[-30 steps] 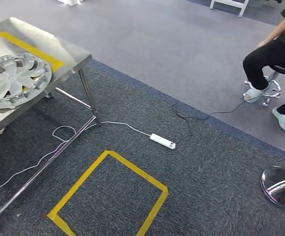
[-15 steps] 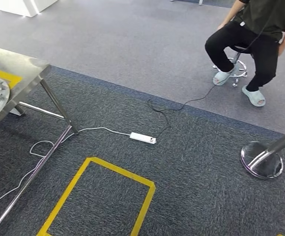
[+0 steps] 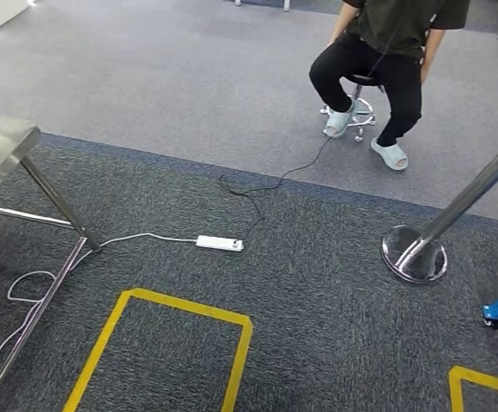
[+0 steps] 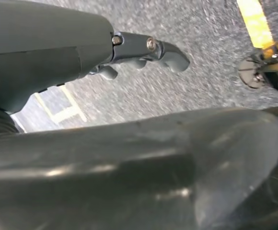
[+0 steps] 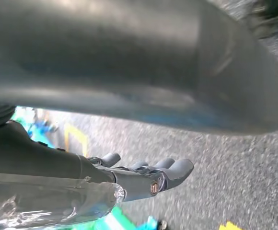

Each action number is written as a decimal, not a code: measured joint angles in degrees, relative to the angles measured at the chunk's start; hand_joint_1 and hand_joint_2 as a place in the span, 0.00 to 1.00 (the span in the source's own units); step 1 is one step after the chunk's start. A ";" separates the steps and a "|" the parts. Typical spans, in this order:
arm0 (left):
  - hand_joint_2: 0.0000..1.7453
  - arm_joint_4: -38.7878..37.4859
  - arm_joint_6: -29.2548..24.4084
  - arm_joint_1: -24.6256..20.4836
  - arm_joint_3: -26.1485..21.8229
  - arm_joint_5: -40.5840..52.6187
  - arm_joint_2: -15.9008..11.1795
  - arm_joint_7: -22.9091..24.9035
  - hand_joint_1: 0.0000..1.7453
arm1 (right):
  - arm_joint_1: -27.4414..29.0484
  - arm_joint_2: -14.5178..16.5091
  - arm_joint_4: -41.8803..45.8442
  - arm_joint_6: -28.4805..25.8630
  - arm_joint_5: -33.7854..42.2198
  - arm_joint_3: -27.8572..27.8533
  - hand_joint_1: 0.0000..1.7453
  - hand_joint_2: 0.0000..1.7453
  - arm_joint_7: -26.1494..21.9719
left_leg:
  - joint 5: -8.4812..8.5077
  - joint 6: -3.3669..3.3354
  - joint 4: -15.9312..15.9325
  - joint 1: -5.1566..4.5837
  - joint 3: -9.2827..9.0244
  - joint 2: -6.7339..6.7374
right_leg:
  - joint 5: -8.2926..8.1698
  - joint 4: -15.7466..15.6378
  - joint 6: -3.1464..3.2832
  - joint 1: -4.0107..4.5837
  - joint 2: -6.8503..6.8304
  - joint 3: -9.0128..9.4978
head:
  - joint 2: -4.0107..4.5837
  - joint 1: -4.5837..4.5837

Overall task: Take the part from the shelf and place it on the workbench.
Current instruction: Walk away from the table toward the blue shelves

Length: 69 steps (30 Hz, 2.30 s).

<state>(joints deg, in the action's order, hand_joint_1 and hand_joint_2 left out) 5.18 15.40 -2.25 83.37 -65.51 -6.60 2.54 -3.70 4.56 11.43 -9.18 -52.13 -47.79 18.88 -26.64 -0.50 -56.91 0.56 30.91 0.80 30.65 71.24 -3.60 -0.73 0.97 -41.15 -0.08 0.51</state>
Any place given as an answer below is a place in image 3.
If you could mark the white power strip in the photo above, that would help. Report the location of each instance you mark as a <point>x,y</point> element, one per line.
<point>219,243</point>

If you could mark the yellow floor tape square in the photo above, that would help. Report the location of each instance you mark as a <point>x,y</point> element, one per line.
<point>489,380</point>
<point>189,308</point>

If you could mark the chrome swivel stool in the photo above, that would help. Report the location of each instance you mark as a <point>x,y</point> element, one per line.
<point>360,79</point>

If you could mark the chrome barrier stanchion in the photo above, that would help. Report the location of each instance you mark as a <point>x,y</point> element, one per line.
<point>412,256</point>

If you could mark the person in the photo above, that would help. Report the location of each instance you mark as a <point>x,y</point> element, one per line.
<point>399,91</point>

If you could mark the black rack caster wheel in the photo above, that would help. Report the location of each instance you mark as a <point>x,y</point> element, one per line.
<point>491,324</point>

